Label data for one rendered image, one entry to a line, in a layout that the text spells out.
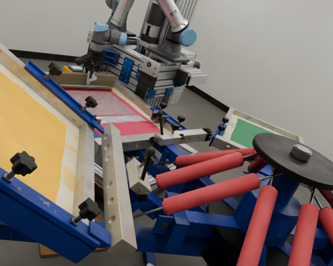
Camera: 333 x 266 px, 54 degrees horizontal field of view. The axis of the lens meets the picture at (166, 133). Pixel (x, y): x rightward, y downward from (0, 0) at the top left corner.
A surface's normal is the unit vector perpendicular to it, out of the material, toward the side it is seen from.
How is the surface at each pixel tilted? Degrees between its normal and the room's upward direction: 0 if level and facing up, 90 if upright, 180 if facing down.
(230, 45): 90
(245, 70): 90
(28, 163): 32
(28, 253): 0
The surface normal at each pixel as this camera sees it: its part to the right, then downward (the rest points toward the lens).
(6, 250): 0.32, -0.86
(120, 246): 0.19, 0.47
